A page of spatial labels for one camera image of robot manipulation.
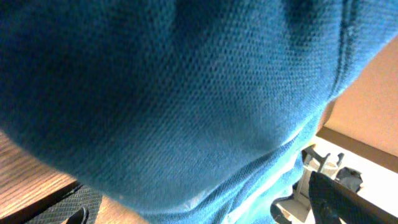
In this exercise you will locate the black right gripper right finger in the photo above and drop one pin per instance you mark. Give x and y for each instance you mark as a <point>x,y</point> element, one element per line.
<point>332,203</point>

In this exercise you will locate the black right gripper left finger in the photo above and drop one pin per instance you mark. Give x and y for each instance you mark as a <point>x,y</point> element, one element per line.
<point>79,217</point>

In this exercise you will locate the teal blue shirt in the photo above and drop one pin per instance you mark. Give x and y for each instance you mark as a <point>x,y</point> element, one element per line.
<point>183,111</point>

